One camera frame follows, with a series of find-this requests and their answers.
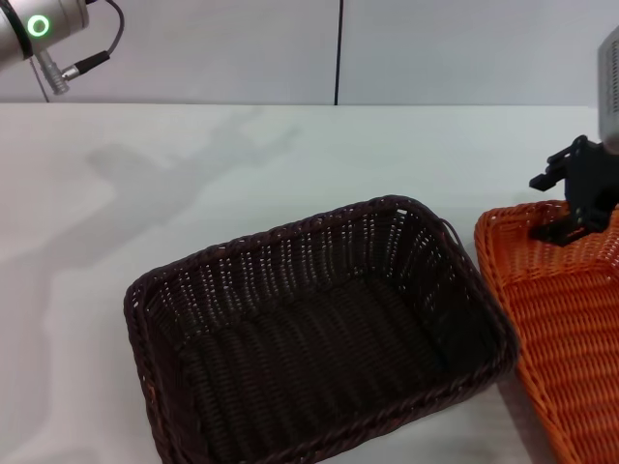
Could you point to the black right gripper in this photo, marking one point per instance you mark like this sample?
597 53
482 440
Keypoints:
592 183

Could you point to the orange woven basket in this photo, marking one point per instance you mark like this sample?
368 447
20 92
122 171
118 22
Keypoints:
566 328

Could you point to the dark brown woven basket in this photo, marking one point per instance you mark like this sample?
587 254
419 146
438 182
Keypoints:
314 333

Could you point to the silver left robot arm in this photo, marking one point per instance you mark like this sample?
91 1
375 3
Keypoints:
43 24

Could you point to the black vertical wall strip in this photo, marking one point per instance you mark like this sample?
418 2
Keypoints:
339 53

